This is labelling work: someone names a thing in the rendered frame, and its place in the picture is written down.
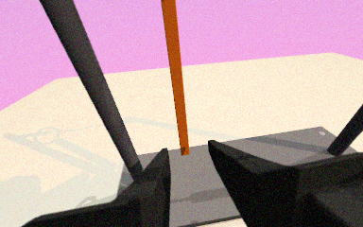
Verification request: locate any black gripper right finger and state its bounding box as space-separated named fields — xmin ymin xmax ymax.
xmin=208 ymin=140 xmax=363 ymax=227

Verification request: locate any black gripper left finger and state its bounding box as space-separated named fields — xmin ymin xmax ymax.
xmin=22 ymin=148 xmax=171 ymax=227

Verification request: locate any grey loop with orange handle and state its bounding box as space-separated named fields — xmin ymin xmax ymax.
xmin=161 ymin=0 xmax=190 ymax=156

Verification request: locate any black two-post stand with wire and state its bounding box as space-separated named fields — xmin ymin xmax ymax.
xmin=40 ymin=0 xmax=363 ymax=227

